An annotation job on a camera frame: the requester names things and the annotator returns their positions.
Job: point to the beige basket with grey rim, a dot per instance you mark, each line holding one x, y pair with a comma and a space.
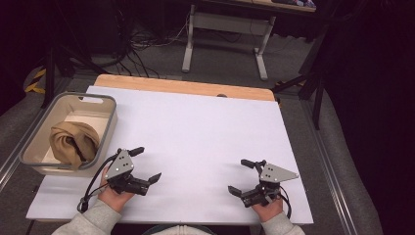
81, 111

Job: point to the white desk frame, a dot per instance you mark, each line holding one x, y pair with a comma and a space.
228, 23

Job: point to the yellow black hazard tape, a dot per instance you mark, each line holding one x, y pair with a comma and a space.
39, 74

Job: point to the black tripod stand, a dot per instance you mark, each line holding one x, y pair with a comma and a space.
49, 75

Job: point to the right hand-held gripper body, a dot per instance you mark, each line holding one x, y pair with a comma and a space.
274, 174

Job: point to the black metal stand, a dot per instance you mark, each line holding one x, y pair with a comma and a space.
318, 101

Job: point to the tan pants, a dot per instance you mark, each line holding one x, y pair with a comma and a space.
70, 143

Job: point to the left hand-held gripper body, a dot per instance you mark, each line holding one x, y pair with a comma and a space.
120, 165

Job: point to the aluminium floor rail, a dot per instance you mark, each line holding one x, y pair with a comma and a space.
329, 169
13, 156

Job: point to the person's right hand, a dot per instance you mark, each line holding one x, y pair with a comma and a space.
269, 211

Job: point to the person's torso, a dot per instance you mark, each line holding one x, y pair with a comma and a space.
179, 230

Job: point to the person's left hand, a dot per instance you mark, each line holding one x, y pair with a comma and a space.
112, 199

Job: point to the white table cover sheet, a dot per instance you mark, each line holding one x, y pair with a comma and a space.
202, 130

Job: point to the colourful object on desk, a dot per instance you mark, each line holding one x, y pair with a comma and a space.
303, 3

